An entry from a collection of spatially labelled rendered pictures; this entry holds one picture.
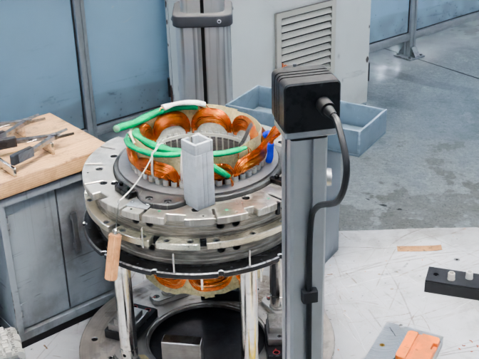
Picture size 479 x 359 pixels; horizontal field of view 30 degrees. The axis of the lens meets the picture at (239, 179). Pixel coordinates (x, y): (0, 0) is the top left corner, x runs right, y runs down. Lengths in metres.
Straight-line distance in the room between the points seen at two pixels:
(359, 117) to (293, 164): 0.84
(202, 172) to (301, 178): 0.42
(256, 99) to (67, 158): 0.40
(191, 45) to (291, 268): 0.96
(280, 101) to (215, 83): 1.01
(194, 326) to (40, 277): 0.25
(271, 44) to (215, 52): 1.97
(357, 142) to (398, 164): 2.38
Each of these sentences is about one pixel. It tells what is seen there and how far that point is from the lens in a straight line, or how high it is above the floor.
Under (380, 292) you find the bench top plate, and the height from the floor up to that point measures 0.78.
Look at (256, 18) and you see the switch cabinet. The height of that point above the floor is 0.63.
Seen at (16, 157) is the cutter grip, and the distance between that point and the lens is 1.32.
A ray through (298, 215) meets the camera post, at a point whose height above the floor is 1.28.
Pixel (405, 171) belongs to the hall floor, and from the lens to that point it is 3.73.
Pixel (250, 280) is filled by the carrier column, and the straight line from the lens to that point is 1.18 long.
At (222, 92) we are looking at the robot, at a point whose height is 1.03.
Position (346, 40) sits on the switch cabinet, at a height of 0.43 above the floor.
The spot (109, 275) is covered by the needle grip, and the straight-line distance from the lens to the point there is 1.15.
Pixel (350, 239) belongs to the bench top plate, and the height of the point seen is 0.78.
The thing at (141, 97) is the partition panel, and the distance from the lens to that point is 3.96.
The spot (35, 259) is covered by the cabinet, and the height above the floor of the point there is 0.92.
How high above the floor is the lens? 1.63
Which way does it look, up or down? 27 degrees down
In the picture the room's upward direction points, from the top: 2 degrees counter-clockwise
